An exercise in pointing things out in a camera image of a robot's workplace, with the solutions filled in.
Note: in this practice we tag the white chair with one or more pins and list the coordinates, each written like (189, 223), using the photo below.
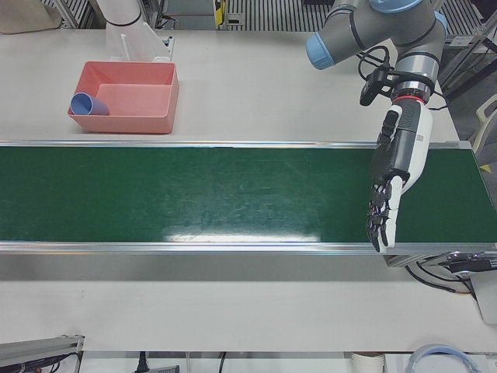
(485, 120)

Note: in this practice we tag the coiled blue white tube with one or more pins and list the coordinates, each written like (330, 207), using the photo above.
(419, 355)

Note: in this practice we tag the white bracket base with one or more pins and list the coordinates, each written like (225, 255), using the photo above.
(136, 42)

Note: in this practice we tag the grey robot arm, blue caps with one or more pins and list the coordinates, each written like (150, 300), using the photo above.
(388, 27)

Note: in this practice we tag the black power plug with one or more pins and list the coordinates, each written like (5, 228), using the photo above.
(142, 363)

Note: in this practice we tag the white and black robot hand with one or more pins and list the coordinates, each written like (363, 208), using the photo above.
(411, 147)

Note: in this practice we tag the stack of white paper cups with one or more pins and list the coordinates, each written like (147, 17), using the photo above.
(367, 363)

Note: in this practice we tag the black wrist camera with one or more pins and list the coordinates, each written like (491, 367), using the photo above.
(370, 87)

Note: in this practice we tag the pink plastic box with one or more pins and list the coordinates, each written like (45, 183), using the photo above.
(136, 101)

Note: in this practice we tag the blue plastic cup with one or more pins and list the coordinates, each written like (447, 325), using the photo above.
(87, 105)

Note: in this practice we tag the green conveyor belt, aluminium rails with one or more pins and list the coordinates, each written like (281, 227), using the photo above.
(194, 194)

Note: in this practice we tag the aluminium profile bar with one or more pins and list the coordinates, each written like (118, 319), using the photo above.
(39, 349)

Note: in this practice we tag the white cylindrical column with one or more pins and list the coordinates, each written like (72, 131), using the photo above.
(118, 11)

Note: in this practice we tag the yellow plastic part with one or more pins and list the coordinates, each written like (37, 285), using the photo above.
(220, 11)

